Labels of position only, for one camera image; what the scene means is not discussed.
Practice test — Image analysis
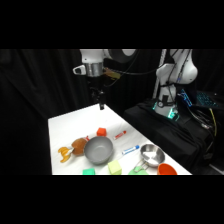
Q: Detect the small steel pan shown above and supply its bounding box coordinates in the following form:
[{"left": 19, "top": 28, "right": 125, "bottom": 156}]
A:
[{"left": 133, "top": 143, "right": 166, "bottom": 172}]

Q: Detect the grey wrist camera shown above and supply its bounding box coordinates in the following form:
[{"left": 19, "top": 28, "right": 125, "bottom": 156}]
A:
[{"left": 72, "top": 64, "right": 87, "bottom": 76}]

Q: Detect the blue backlit keyboard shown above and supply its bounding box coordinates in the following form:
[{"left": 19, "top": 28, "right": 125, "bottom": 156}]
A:
[{"left": 195, "top": 90, "right": 220, "bottom": 108}]

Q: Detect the brown orange plush toy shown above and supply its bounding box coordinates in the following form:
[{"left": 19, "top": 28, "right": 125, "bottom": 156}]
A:
[{"left": 57, "top": 135, "right": 91, "bottom": 164}]

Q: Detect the light green flat utensil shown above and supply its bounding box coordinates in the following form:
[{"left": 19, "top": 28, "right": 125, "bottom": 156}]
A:
[{"left": 128, "top": 165, "right": 150, "bottom": 176}]

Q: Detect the yellow-green cube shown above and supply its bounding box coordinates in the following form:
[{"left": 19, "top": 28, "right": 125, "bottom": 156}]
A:
[{"left": 107, "top": 159, "right": 123, "bottom": 175}]

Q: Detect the tan wrist side attachment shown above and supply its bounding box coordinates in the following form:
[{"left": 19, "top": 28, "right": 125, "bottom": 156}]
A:
[{"left": 103, "top": 67, "right": 122, "bottom": 80}]

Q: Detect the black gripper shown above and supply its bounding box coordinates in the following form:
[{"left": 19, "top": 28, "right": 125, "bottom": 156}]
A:
[{"left": 87, "top": 75, "right": 106, "bottom": 111}]

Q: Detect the blue pen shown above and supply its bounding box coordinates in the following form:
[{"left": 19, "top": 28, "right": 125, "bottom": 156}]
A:
[{"left": 121, "top": 144, "right": 141, "bottom": 156}]

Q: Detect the black curtain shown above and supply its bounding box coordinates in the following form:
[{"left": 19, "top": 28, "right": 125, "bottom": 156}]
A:
[{"left": 0, "top": 49, "right": 224, "bottom": 176}]

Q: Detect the black draped robot stand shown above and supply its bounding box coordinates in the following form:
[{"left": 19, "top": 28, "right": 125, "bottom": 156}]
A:
[{"left": 122, "top": 98, "right": 216, "bottom": 176}]

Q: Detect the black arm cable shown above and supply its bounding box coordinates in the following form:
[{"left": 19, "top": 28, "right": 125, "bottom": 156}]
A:
[{"left": 108, "top": 49, "right": 162, "bottom": 77}]

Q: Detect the red pen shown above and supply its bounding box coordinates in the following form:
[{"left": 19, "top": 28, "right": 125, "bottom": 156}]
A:
[{"left": 113, "top": 129, "right": 128, "bottom": 141}]

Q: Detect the small green light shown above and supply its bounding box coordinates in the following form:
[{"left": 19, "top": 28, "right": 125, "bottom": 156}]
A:
[{"left": 167, "top": 109, "right": 181, "bottom": 123}]

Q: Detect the yellow cable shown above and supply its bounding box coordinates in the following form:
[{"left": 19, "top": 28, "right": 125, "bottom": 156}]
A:
[{"left": 208, "top": 107, "right": 218, "bottom": 138}]

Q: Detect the orange plastic bowl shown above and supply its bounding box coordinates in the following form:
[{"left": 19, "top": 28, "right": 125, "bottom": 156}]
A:
[{"left": 157, "top": 162, "right": 178, "bottom": 176}]

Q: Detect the green cube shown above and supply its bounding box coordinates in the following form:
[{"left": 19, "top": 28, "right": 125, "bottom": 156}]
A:
[{"left": 82, "top": 167, "right": 96, "bottom": 176}]

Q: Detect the blue glowing device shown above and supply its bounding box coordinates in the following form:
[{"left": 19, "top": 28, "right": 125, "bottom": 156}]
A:
[{"left": 177, "top": 87, "right": 195, "bottom": 108}]

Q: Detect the large grey bowl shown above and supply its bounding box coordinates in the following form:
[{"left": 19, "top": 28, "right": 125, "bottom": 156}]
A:
[{"left": 83, "top": 135, "right": 115, "bottom": 165}]

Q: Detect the orange cube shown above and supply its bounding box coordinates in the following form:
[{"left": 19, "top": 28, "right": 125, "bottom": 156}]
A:
[{"left": 96, "top": 127, "right": 108, "bottom": 137}]

